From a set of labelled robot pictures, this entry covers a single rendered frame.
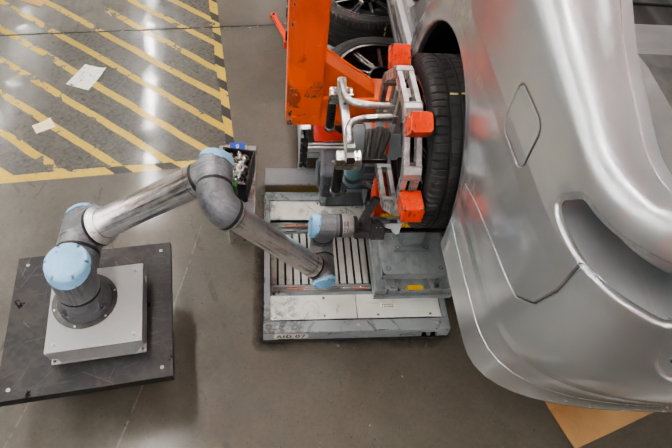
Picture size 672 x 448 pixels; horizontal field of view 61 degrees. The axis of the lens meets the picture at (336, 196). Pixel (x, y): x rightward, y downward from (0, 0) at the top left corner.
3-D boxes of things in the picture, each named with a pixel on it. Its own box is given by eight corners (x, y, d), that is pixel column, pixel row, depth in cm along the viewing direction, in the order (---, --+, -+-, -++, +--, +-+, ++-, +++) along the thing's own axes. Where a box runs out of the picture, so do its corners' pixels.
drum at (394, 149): (404, 167, 218) (411, 141, 208) (349, 167, 216) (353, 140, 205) (399, 141, 227) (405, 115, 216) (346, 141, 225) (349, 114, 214)
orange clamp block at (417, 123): (427, 137, 190) (434, 132, 182) (403, 137, 190) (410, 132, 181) (426, 117, 191) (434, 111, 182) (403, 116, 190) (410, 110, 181)
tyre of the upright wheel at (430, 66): (500, 240, 190) (507, 38, 185) (431, 240, 187) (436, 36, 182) (441, 217, 255) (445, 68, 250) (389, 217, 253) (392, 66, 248)
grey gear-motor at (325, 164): (396, 218, 292) (409, 172, 265) (314, 218, 287) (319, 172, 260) (391, 191, 303) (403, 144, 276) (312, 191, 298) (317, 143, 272)
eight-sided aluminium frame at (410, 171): (402, 241, 221) (432, 141, 179) (385, 241, 220) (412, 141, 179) (384, 141, 255) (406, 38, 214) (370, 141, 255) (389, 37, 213)
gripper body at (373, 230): (382, 236, 224) (351, 236, 222) (382, 214, 223) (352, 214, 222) (386, 239, 216) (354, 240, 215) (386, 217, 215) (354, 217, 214)
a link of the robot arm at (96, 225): (44, 249, 202) (214, 170, 176) (56, 210, 213) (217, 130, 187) (79, 268, 212) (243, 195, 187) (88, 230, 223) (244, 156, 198)
